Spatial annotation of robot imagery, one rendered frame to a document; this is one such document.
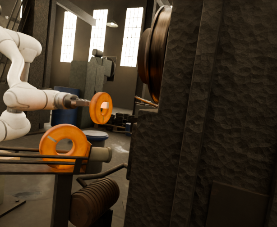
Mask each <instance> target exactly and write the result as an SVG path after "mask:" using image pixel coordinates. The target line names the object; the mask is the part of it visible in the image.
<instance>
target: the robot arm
mask: <svg viewBox="0 0 277 227"><path fill-rule="evenodd" d="M41 51H42V46H41V44H40V43H39V42H38V41H37V40H36V39H35V38H33V37H31V36H29V35H26V34H23V33H20V32H15V31H12V30H9V29H6V28H3V27H1V26H0V52H1V53H2V54H4V55H5V56H6V57H7V58H9V59H10V60H11V61H12V64H11V67H10V69H9V72H8V75H7V82H8V85H9V89H8V90H7V91H6V92H5V93H4V96H3V100H4V103H5V104H6V106H7V110H5V111H4V112H3V113H2V115H1V116H0V142H1V141H8V140H12V139H17V138H20V137H22V136H24V135H26V134H27V133H28V132H29V131H30V128H31V125H30V122H29V120H28V119H27V118H26V115H25V113H24V112H23V111H34V110H40V109H47V110H54V109H76V108H77V107H78V106H90V102H91V101H88V100H83V99H79V98H78V97H77V96H76V95H72V94H70V93H64V92H59V91H54V90H38V89H37V88H35V87H33V86H32V85H30V84H29V83H27V81H28V73H29V67H30V63H31V62H32V61H33V60H34V59H35V57H37V56H38V55H39V54H40V53H41Z"/></svg>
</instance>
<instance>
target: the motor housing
mask: <svg viewBox="0 0 277 227"><path fill-rule="evenodd" d="M119 195H120V190H119V187H118V184H117V183H116V181H115V180H113V179H112V178H110V177H104V178H99V179H97V180H95V181H93V182H92V183H90V184H88V185H87V186H86V187H84V188H82V189H80V190H78V191H76V192H75V193H73V194H72V195H71V199H70V209H69V221H70V222H71V223H72V224H73V225H74V226H76V227H111V222H112V215H113V210H112V209H110V208H111V207H112V206H113V205H114V204H115V203H116V202H117V200H118V198H119Z"/></svg>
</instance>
